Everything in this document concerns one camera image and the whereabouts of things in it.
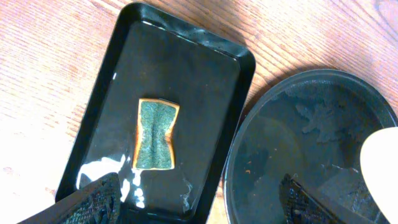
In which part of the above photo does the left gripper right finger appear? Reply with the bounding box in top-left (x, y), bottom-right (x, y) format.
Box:
top-left (279, 174), bottom-right (373, 224)

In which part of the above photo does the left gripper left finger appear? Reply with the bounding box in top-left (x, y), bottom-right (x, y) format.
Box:
top-left (21, 172), bottom-right (121, 224)

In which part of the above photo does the orange green sponge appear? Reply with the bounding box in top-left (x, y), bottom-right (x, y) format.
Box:
top-left (132, 98), bottom-right (180, 170)

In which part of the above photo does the mint plate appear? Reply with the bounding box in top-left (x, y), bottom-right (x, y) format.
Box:
top-left (360, 127), bottom-right (397, 224)

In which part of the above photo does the black round tray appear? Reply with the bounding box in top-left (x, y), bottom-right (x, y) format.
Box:
top-left (224, 70), bottom-right (397, 223)

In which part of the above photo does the black rectangular tray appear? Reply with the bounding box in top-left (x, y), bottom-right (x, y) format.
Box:
top-left (55, 2), bottom-right (256, 223)

